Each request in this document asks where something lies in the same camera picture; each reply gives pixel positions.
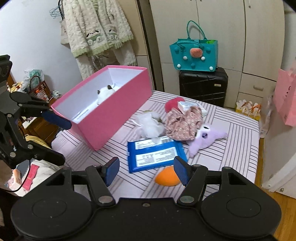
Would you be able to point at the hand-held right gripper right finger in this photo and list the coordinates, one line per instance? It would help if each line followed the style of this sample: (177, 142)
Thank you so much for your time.
(181, 172)

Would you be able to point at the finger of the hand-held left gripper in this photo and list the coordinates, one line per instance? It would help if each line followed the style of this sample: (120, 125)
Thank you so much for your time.
(46, 154)
(57, 121)

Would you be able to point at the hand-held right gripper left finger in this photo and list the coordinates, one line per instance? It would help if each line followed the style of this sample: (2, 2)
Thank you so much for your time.
(112, 172)

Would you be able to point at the orange makeup sponge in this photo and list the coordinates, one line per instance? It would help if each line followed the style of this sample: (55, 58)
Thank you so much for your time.
(166, 178)

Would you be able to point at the blue wet wipes packet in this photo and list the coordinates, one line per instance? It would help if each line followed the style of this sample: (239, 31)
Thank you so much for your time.
(152, 155)

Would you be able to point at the pink floral cloth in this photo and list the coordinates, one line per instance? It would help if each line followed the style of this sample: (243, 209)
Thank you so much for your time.
(182, 122)

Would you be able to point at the white plush toy brown ears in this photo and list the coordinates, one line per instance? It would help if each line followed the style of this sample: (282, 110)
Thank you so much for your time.
(104, 95)

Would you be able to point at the pink cardboard box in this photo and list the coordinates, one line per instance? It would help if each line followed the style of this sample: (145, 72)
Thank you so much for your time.
(111, 115)

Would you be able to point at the white fluffy plush toy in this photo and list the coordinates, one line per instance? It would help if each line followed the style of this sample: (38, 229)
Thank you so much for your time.
(148, 126)

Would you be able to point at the wooden nightstand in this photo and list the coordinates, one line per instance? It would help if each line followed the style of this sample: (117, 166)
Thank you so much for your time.
(44, 129)

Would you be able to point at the yellow cloth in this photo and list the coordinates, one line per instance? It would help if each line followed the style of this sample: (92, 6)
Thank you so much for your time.
(34, 140)

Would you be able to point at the small pink box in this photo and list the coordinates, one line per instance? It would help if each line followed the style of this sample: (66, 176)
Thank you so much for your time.
(31, 177)

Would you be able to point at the white green plastic bag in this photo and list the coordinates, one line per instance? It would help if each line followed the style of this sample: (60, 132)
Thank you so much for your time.
(34, 74)

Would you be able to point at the red patterned paper bag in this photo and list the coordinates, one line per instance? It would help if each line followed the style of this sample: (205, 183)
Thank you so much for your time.
(41, 90)

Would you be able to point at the small orange white box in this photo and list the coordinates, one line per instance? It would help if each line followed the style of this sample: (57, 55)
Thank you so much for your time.
(15, 178)

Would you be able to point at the purple plush toy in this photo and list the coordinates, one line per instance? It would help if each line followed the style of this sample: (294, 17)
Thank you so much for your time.
(203, 139)

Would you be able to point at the white tissue pack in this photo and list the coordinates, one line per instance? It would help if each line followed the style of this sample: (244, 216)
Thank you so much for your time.
(186, 106)

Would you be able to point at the pink heart plush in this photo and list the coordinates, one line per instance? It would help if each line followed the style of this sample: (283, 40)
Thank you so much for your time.
(171, 104)

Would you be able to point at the cream cloth bag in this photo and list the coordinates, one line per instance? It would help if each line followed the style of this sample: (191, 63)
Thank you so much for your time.
(64, 32)

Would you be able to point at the black suitcase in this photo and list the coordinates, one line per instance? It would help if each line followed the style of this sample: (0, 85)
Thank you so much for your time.
(201, 88)

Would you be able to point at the colourful paper gift bag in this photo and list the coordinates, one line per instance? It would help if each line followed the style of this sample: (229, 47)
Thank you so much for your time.
(247, 111)

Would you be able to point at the cream fluffy pyjamas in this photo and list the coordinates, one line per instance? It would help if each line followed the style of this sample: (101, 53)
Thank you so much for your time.
(92, 23)

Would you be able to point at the clear plastic bag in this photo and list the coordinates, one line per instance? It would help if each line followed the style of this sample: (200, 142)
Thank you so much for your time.
(266, 115)

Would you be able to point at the teal felt handbag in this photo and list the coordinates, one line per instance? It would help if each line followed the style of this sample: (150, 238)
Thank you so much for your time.
(192, 62)

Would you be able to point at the pink shopping bag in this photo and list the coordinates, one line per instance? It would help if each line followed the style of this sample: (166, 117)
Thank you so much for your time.
(286, 97)

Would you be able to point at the beige wardrobe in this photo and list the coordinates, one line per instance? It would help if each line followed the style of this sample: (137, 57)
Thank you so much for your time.
(173, 23)

